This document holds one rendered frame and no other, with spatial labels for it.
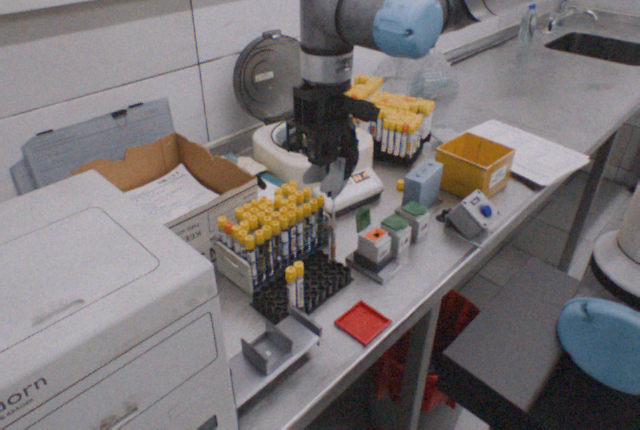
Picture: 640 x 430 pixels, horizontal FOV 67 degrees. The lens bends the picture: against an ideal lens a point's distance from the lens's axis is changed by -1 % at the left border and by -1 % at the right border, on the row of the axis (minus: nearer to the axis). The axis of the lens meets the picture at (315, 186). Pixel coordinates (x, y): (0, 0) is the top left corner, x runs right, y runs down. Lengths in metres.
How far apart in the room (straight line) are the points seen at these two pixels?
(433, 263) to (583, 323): 0.46
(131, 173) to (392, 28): 0.70
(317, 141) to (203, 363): 0.33
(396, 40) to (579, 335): 0.37
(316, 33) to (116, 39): 0.54
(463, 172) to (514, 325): 0.45
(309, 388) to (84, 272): 0.38
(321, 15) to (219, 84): 0.64
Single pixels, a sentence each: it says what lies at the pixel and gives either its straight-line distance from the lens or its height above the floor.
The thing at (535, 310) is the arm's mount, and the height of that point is 0.95.
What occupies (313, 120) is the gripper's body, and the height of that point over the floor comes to 1.20.
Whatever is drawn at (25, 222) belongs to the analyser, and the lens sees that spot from 0.63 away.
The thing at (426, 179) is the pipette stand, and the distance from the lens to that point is 1.04.
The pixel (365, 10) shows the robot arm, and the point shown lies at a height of 1.37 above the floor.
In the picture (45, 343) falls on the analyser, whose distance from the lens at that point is 0.48.
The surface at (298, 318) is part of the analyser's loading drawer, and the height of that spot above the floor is 0.92.
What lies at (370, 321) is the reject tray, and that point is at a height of 0.88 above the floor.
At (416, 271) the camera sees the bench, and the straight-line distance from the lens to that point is 0.95.
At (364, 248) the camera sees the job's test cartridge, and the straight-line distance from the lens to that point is 0.91.
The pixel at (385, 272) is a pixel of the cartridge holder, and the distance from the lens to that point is 0.92.
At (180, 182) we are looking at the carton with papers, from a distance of 1.11.
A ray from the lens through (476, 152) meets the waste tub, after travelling 1.27.
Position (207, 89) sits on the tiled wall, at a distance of 1.23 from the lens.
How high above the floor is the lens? 1.50
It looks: 32 degrees down
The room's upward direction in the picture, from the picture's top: straight up
